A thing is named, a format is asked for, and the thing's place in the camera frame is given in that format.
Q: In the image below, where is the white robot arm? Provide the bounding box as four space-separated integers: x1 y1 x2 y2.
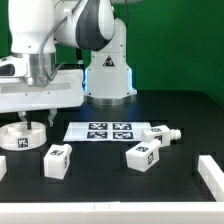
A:
0 0 137 120

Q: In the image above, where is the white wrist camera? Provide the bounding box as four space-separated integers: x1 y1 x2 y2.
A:
0 56 28 78

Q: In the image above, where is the white marker sheet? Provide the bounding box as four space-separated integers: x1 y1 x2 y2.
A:
64 122 151 142

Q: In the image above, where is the white front barrier wall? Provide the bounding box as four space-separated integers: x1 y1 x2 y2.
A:
0 202 224 224

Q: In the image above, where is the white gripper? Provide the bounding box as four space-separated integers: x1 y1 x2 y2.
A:
0 69 84 130

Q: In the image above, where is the white right barrier block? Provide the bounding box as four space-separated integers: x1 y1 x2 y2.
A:
198 155 224 202

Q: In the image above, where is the white left barrier block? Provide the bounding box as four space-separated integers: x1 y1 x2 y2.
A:
0 156 7 181

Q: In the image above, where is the white barrier block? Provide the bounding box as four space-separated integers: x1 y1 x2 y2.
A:
198 155 224 202
0 156 7 181

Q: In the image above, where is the black cable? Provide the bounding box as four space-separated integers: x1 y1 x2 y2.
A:
38 0 88 82

